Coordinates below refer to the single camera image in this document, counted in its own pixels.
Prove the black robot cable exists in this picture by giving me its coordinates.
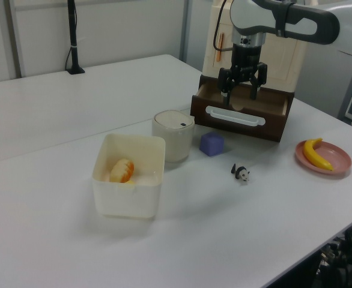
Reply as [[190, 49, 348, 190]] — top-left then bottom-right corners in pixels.
[[213, 0, 235, 52]]

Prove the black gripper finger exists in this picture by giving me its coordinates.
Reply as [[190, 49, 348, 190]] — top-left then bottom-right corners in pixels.
[[218, 67, 240, 106], [247, 62, 269, 100]]

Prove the white drawer handle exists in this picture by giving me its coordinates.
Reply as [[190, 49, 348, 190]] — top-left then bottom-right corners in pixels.
[[205, 105, 267, 127]]

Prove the cream toy cabinet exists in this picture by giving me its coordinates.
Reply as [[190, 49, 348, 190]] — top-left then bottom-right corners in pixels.
[[199, 0, 308, 94]]

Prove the beige lidded trash can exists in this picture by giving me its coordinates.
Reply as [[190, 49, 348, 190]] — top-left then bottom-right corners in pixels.
[[151, 109, 195, 164]]

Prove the small panda toy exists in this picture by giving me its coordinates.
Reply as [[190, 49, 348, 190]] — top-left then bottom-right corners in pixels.
[[231, 163, 251, 183]]

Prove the pink plate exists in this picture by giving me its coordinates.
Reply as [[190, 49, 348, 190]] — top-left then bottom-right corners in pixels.
[[294, 140, 352, 178]]

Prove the brown wooden drawer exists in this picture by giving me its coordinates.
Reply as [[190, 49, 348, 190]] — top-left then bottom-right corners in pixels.
[[190, 81, 296, 143]]

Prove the purple cube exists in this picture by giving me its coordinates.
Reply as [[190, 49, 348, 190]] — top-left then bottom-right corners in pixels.
[[199, 131, 226, 157]]

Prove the cream plastic bin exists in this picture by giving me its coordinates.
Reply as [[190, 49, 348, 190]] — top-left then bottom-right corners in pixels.
[[91, 133, 166, 219]]

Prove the orange cabinet door handle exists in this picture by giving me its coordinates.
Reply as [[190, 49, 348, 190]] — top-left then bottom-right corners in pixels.
[[216, 32, 225, 62]]

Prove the yellow toy banana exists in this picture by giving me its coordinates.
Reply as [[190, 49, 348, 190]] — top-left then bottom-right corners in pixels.
[[302, 137, 335, 172]]

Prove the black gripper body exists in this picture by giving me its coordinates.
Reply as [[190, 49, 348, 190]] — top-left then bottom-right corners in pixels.
[[231, 43, 263, 83]]

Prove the toy bread slice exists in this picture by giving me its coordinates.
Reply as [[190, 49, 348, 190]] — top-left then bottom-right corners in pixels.
[[109, 158, 135, 184]]

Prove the black cable clutter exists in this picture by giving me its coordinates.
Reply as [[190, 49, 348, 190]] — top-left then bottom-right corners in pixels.
[[312, 214, 352, 288]]

